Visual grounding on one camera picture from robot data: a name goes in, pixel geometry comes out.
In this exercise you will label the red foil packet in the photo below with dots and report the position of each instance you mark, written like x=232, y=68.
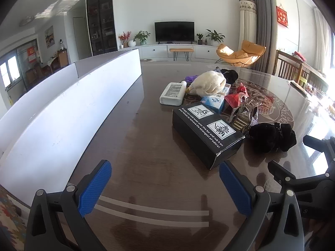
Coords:
x=234, y=99

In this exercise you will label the white television cabinet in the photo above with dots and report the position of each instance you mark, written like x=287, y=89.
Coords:
x=154, y=51

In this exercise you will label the red wall hanging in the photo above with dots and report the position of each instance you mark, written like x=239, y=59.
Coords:
x=282, y=15

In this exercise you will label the wooden bench with metal legs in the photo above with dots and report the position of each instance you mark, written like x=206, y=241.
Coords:
x=181, y=50

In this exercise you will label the orange lounge chair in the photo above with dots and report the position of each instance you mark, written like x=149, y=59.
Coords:
x=248, y=49

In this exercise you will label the black television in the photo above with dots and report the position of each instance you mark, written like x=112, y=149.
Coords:
x=174, y=31

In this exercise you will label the green plant in glass vase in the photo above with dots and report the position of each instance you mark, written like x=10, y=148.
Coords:
x=141, y=36

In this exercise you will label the round white vase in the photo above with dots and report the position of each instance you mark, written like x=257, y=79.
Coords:
x=132, y=43

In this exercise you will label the framed wall painting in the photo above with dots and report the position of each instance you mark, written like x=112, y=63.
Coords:
x=49, y=37

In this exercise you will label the grey curtain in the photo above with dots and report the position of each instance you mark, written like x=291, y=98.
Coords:
x=260, y=18

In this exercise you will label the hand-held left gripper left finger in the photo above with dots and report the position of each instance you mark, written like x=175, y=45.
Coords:
x=94, y=188

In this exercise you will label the black printed box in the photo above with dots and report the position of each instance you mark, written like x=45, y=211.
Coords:
x=201, y=133

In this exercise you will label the dark glass display cabinet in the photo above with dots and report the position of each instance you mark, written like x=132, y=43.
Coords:
x=102, y=21

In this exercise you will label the cream knitted cloth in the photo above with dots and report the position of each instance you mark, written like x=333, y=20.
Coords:
x=209, y=82

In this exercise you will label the white lotion bottle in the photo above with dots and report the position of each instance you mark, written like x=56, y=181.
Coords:
x=171, y=94

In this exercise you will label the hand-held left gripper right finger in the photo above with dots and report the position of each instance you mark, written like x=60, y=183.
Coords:
x=235, y=190

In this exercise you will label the blue white tissue box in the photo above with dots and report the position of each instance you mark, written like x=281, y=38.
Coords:
x=212, y=102

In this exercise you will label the wooden dining chair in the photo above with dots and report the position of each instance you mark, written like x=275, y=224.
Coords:
x=285, y=65

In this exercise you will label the covered floor air conditioner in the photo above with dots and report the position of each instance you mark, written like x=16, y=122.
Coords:
x=247, y=26

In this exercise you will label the large green potted plant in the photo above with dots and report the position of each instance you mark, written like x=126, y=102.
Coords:
x=215, y=36

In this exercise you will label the small green potted plant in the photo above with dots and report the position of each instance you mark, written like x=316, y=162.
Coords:
x=199, y=38

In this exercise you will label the red flower plant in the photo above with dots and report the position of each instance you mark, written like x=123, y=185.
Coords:
x=123, y=38

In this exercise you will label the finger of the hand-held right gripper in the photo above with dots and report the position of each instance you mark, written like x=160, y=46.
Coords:
x=318, y=146
x=282, y=175

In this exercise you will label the purple butterfly hair clip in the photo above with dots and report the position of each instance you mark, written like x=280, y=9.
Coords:
x=191, y=78

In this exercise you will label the plain black scrunchie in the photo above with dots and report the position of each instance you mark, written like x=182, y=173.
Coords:
x=230, y=75

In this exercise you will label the large white partition board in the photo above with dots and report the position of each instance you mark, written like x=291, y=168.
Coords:
x=65, y=125

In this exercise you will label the dark wooden desktop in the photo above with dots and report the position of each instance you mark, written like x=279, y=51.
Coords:
x=146, y=125

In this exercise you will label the patterned rug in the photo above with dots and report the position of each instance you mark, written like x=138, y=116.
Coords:
x=10, y=219

